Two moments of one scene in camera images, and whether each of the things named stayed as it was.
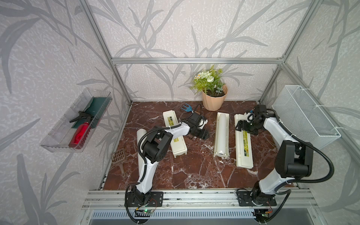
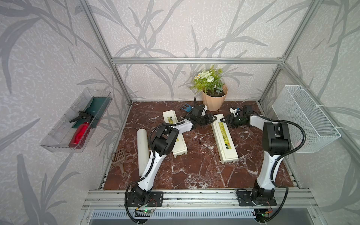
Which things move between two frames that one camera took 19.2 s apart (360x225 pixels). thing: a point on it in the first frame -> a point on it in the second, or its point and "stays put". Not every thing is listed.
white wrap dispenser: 178,146 stays put
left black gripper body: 199,133 -> 203,121
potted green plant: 214,90 stays put
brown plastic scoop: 116,157 stays put
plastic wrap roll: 141,160 stays put
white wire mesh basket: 302,118 stays put
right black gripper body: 249,126 -> 235,122
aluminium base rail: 199,199 stays put
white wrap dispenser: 244,156 -> 223,140
